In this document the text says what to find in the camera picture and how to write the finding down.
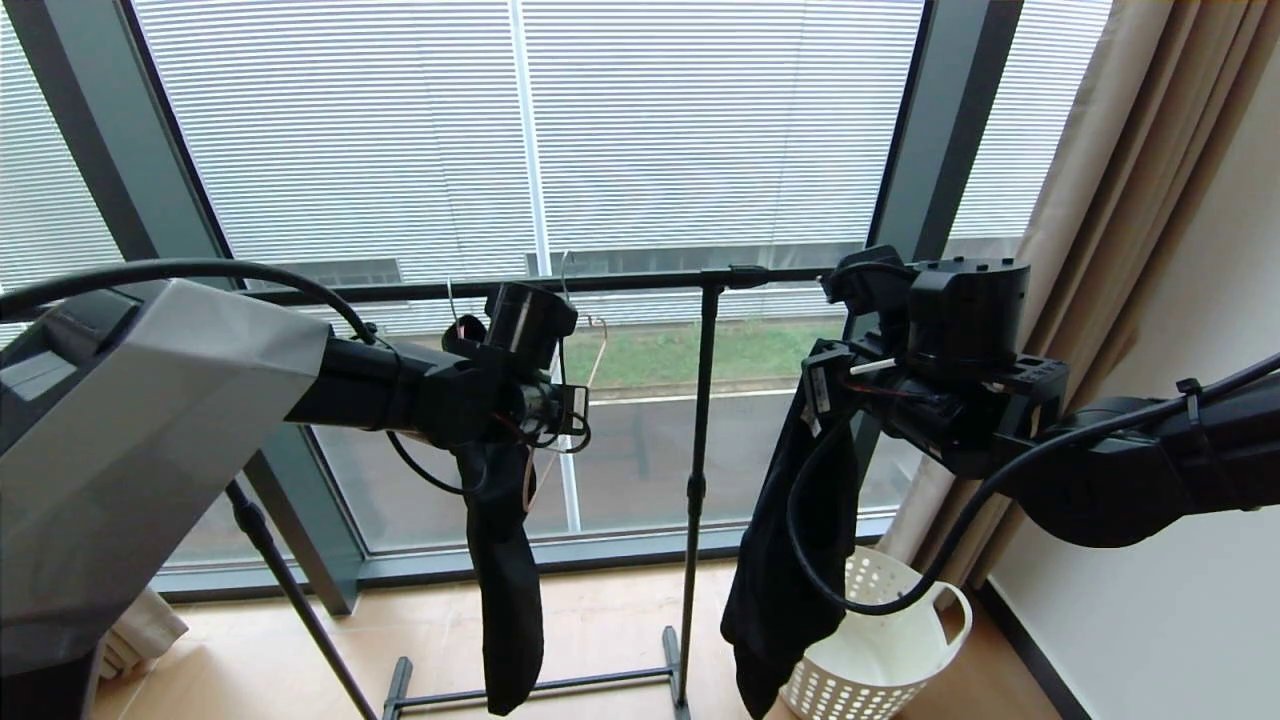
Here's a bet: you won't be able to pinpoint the black clothes rack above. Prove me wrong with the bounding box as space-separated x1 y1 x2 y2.
225 263 839 720

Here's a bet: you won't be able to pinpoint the window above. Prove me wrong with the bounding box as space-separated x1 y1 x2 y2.
0 0 1116 616

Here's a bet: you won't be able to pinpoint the beige curtain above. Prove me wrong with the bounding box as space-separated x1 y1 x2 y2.
95 588 191 683
878 0 1280 593

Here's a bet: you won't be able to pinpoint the black garment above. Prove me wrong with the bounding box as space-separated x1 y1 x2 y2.
720 383 863 720

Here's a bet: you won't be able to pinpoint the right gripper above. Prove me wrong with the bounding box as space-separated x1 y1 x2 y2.
798 338 1006 479

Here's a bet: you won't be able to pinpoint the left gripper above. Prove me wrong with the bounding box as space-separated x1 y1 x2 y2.
495 375 594 448

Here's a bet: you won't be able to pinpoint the white laundry basket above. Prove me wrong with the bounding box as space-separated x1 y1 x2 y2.
778 545 974 720

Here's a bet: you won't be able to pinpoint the black shorts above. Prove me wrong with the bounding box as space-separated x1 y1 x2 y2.
440 315 547 717

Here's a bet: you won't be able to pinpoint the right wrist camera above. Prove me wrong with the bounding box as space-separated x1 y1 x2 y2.
820 244 916 346

